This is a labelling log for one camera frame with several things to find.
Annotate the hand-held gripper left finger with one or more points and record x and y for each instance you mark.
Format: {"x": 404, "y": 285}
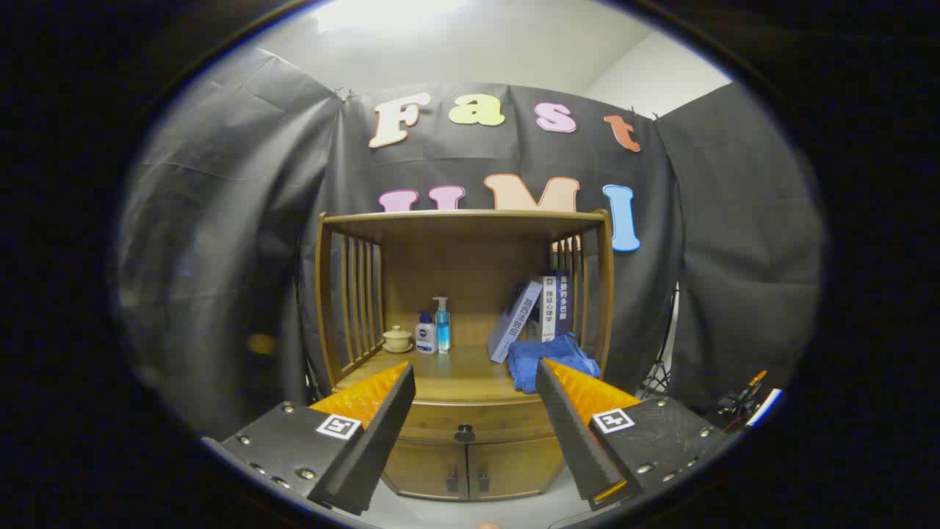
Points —
{"x": 382, "y": 433}

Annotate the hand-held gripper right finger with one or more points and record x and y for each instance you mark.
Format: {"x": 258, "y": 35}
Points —
{"x": 569, "y": 433}

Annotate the wooden drawer with black knob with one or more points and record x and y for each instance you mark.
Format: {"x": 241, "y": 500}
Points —
{"x": 485, "y": 419}

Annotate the wooden cabinet door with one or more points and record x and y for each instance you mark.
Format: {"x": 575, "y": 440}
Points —
{"x": 426, "y": 470}
{"x": 514, "y": 466}

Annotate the wooden countertop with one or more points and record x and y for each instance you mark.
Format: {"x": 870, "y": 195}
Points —
{"x": 455, "y": 375}

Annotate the wooden cabinet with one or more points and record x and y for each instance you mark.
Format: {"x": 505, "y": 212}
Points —
{"x": 470, "y": 264}

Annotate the blue towel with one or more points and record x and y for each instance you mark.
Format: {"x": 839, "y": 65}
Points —
{"x": 536, "y": 360}

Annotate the beige lidded teacup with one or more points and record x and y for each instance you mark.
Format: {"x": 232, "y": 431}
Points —
{"x": 397, "y": 339}

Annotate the white lotion bottle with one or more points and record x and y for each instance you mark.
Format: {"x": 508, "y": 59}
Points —
{"x": 426, "y": 338}

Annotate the black tripod stand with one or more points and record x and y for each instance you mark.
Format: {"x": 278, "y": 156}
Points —
{"x": 661, "y": 367}

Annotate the blue pump bottle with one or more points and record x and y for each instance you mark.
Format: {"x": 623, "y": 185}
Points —
{"x": 443, "y": 330}

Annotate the grey book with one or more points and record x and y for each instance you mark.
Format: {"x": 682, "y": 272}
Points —
{"x": 514, "y": 323}

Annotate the white book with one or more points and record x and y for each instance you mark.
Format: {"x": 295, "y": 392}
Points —
{"x": 549, "y": 308}

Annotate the dark blue book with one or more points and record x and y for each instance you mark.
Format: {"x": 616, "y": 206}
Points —
{"x": 564, "y": 301}

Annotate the black and orange device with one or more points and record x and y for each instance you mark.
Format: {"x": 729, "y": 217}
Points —
{"x": 743, "y": 397}

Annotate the white desk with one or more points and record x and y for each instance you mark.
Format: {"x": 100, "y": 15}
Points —
{"x": 767, "y": 405}

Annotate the black backdrop cloth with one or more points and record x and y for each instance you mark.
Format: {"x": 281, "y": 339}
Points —
{"x": 220, "y": 220}

